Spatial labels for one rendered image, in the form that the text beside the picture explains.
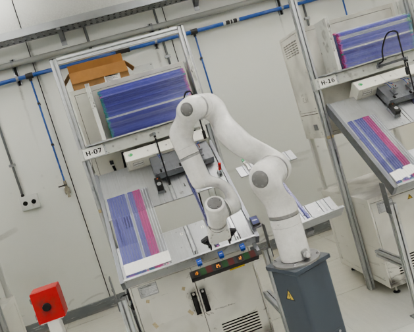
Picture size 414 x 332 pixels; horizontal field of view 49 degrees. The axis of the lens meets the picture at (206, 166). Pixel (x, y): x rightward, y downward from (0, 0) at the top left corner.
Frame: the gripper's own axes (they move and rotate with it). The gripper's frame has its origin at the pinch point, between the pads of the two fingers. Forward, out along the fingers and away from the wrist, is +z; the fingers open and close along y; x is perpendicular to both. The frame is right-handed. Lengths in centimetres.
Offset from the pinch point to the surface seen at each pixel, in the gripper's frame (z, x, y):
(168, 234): 10.2, 20.5, -20.3
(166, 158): 4, 65, -8
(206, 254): 9.4, 2.3, -6.6
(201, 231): 10.2, 16.2, -4.7
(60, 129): 81, 207, -75
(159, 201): 10.2, 42.2, -19.2
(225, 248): 10.1, 2.3, 3.1
